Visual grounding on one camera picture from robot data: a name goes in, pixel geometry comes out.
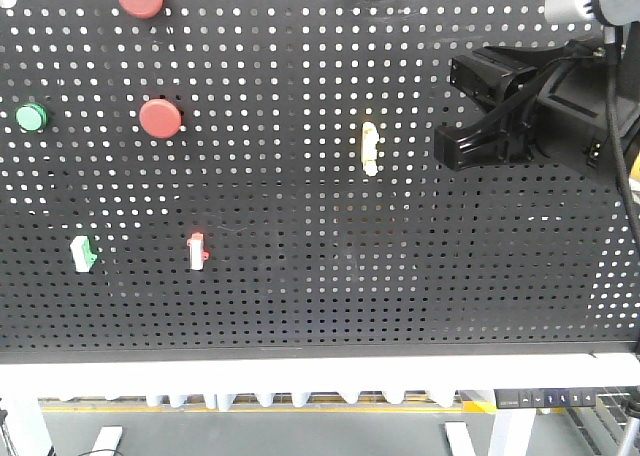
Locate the grey curtain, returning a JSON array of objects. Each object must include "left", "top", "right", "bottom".
[{"left": 44, "top": 391, "right": 464, "bottom": 412}]

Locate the black pegboard panel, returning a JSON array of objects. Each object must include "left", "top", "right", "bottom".
[{"left": 1, "top": 0, "right": 639, "bottom": 363}]

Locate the green white rocker switch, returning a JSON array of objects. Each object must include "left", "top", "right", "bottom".
[{"left": 70, "top": 235, "right": 98, "bottom": 273}]

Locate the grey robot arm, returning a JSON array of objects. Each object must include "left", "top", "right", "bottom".
[{"left": 434, "top": 0, "right": 639, "bottom": 189}]

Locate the white standing desk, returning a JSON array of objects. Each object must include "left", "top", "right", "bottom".
[{"left": 0, "top": 351, "right": 640, "bottom": 456}]

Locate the desk height control panel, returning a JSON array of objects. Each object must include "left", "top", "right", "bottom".
[{"left": 494, "top": 388, "right": 596, "bottom": 409}]

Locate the red white rocker switch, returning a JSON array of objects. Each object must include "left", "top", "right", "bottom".
[{"left": 187, "top": 232, "right": 209, "bottom": 271}]

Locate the yellow toggle switch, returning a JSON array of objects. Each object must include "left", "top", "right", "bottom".
[{"left": 361, "top": 122, "right": 380, "bottom": 177}]

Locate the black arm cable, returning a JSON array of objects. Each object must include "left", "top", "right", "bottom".
[{"left": 589, "top": 25, "right": 640, "bottom": 257}]

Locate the lower red push button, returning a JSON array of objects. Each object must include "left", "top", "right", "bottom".
[{"left": 139, "top": 98, "right": 182, "bottom": 139}]

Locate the green push button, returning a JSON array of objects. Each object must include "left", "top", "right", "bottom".
[{"left": 15, "top": 103, "right": 49, "bottom": 132}]

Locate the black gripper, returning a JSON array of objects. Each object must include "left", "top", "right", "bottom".
[{"left": 433, "top": 35, "right": 639, "bottom": 188}]

